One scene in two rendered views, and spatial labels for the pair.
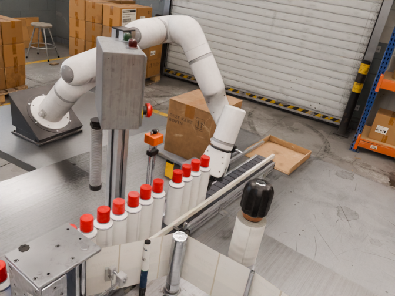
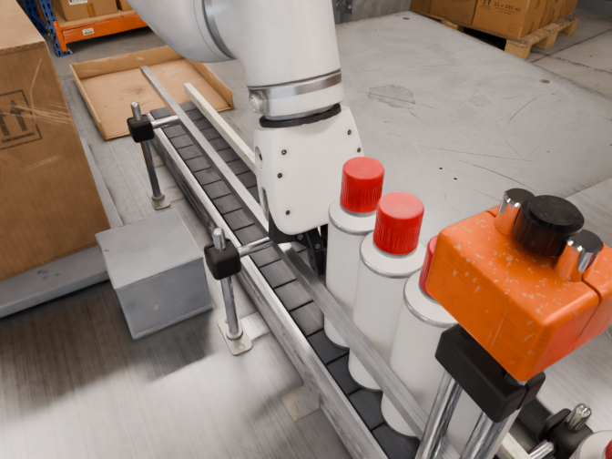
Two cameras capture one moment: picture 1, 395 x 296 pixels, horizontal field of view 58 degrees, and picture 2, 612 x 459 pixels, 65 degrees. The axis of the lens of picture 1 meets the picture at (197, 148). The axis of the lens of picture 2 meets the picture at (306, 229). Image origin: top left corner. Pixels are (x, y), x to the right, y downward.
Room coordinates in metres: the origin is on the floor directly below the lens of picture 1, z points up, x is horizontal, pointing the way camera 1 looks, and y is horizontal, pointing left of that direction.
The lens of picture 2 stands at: (1.01, 0.27, 1.29)
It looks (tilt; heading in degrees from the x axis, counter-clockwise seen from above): 41 degrees down; 298
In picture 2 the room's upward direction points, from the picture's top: straight up
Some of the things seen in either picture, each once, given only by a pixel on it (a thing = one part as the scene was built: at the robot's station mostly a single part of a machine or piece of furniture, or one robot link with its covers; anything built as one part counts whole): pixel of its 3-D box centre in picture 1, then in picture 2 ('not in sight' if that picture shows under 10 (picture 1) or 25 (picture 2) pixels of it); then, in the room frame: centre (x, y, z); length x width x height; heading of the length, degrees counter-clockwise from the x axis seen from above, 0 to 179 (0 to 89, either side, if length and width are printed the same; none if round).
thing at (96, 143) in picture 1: (96, 155); not in sight; (0.84, 0.27, 1.18); 0.04 x 0.04 x 0.21
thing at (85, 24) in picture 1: (118, 44); not in sight; (5.25, 1.37, 0.57); 1.20 x 0.85 x 1.14; 158
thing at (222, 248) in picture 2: not in sight; (245, 279); (1.24, -0.02, 0.91); 0.07 x 0.03 x 0.16; 58
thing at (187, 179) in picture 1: (183, 191); (427, 344); (1.03, 0.02, 0.98); 0.05 x 0.05 x 0.20
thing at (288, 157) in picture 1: (278, 152); (148, 86); (1.76, -0.44, 0.85); 0.30 x 0.26 x 0.04; 148
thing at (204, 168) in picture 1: (201, 181); (354, 260); (1.12, -0.03, 0.98); 0.05 x 0.05 x 0.20
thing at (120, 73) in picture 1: (119, 82); not in sight; (0.88, 0.22, 1.38); 0.17 x 0.10 x 0.19; 23
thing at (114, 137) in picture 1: (117, 143); not in sight; (0.96, 0.24, 1.16); 0.04 x 0.04 x 0.67; 58
